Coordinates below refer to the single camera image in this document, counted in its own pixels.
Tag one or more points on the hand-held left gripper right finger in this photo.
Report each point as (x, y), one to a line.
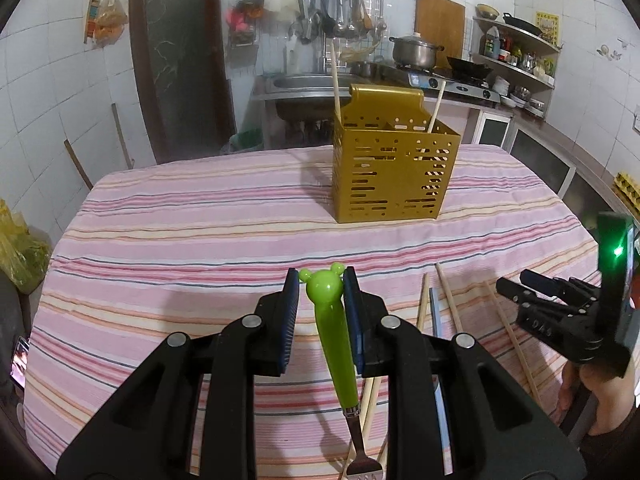
(351, 330)

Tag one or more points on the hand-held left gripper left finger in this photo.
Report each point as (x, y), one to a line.
(289, 330)

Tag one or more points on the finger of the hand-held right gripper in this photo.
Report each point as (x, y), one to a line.
(560, 290)
(550, 330)

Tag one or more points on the gold perforated utensil holder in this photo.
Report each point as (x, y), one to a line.
(390, 180)

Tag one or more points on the person's right hand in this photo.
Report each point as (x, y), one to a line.
(607, 400)

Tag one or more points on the yellow egg tray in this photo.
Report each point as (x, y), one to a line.
(627, 186)

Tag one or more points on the pink striped tablecloth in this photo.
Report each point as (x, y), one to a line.
(200, 240)

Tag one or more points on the kitchen counter cabinet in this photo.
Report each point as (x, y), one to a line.
(545, 160)

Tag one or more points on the green bin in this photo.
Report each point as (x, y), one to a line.
(245, 141)

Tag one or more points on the stack of bowls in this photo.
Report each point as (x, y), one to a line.
(520, 96)

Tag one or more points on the white corner shelf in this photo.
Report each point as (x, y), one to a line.
(525, 72)

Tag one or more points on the steel gas stove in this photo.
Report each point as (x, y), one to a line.
(450, 87)

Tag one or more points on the row of condiment bottles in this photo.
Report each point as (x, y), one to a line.
(527, 60)

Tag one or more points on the black wok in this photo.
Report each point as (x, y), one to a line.
(467, 67)

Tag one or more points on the steel kitchen sink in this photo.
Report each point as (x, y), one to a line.
(300, 82)

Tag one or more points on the wooden stick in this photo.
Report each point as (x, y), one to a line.
(121, 135)
(78, 165)

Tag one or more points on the black pan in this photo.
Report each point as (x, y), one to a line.
(522, 24)

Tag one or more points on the smartphone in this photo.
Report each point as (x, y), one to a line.
(20, 360)

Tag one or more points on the white soap bottle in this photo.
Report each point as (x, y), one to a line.
(292, 57)

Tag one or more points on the steel cooking pot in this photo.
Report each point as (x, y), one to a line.
(412, 52)

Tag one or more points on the yellow plastic bag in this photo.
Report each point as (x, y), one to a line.
(20, 250)

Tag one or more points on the metal bowl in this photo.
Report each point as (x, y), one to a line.
(487, 11)

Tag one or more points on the dark wooden door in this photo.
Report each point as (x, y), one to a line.
(175, 60)

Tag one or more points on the rectangular wooden cutting board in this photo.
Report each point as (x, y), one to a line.
(440, 20)

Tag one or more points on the row of hanging ladles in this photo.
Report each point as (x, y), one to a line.
(340, 15)

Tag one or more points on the hanging plastic bag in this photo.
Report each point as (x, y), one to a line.
(107, 17)

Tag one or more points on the white wall outlet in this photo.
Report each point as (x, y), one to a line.
(636, 121)

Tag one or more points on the wall hooks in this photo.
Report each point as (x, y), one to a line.
(611, 50)

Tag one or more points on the yellow wall poster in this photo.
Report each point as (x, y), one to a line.
(547, 27)

